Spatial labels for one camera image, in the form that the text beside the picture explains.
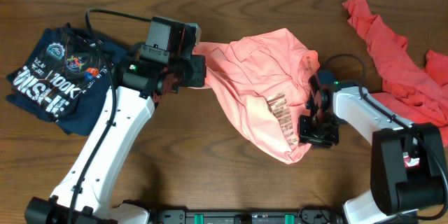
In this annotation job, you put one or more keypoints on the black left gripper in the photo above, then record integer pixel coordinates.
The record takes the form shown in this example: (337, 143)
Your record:
(196, 66)

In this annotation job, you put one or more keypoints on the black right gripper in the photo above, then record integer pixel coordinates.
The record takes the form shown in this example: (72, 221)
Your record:
(306, 136)

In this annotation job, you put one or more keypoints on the salmon pink printed t-shirt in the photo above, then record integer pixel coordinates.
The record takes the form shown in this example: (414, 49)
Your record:
(262, 84)

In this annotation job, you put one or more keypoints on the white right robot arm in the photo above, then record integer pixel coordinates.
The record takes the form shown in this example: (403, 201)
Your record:
(408, 167)

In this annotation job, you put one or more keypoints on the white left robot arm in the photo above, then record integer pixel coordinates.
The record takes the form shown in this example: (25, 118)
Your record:
(85, 192)

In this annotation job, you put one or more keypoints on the red crumpled t-shirt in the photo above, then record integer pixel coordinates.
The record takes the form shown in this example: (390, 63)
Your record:
(417, 94)

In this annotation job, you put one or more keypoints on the folded navy printed t-shirt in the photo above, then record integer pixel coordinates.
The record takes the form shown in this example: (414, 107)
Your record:
(64, 81)

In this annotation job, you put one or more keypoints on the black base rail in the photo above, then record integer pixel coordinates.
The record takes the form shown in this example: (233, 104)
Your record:
(302, 216)

